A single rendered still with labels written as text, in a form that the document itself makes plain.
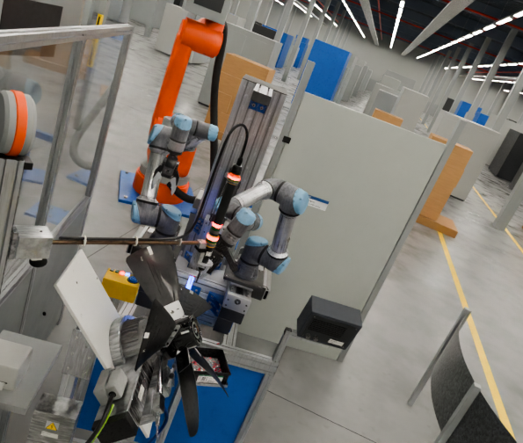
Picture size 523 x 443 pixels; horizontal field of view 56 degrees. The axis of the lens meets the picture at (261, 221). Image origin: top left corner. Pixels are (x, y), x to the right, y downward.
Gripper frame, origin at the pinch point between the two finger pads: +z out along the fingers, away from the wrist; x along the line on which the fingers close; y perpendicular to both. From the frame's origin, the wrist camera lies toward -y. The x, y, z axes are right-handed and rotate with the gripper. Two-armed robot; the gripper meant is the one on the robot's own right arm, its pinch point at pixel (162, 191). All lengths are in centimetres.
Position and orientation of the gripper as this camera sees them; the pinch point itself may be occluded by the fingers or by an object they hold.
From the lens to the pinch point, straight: 230.4
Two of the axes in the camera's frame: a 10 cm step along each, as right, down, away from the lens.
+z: -3.4, 8.7, 3.5
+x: -9.4, -3.1, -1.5
